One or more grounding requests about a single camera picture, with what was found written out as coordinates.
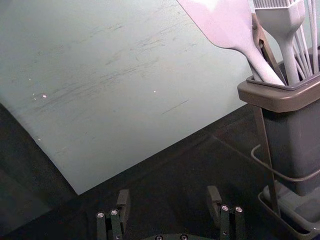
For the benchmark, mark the plain pale wall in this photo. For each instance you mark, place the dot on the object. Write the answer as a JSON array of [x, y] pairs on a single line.
[[100, 75]]

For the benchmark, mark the grey utensil holder cup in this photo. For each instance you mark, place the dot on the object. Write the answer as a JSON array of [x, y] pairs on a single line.
[[292, 140]]

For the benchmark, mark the white silicone spatula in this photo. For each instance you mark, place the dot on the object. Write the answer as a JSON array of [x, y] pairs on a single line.
[[225, 22]]

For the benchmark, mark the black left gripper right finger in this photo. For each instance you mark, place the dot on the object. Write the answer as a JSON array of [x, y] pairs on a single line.
[[231, 222]]

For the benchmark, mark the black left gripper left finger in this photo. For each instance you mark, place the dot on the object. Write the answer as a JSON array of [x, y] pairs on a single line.
[[111, 225]]

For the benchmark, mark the white silicone basting brush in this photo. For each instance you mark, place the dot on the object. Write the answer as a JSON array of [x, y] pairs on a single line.
[[280, 20]]

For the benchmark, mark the black table cloth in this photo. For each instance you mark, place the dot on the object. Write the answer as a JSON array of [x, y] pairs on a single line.
[[175, 175]]

